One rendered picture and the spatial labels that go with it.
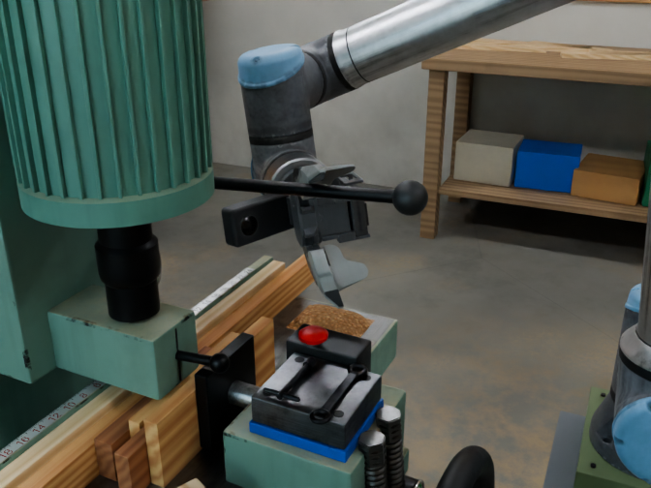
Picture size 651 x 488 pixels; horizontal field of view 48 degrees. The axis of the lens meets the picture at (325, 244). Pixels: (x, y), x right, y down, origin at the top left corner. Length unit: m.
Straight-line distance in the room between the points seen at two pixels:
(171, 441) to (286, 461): 0.12
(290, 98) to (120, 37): 0.43
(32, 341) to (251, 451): 0.25
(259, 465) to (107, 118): 0.34
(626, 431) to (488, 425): 1.36
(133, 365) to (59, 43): 0.32
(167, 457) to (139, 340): 0.11
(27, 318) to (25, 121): 0.23
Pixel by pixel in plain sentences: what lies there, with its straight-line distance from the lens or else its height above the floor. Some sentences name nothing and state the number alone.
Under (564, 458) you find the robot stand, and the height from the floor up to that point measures 0.55.
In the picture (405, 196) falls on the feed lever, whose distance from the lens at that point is 0.71.
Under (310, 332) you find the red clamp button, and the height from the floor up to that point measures 1.02.
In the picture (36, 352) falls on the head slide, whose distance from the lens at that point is 0.81.
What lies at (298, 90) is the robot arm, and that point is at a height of 1.19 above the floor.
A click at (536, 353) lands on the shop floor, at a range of 2.71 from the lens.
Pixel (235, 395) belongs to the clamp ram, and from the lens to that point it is 0.77.
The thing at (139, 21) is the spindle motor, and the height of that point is 1.33.
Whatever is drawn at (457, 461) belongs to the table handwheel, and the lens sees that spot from 0.70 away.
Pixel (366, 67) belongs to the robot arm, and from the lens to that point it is 1.08.
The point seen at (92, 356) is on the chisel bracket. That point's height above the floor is 0.99.
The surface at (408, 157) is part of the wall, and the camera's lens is 4.12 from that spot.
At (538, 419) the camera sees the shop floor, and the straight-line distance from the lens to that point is 2.40.
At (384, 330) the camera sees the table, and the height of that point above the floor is 0.90.
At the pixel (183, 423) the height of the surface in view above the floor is 0.95.
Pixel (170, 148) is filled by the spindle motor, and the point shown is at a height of 1.23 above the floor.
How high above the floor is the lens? 1.40
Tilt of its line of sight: 24 degrees down
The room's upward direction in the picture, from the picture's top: straight up
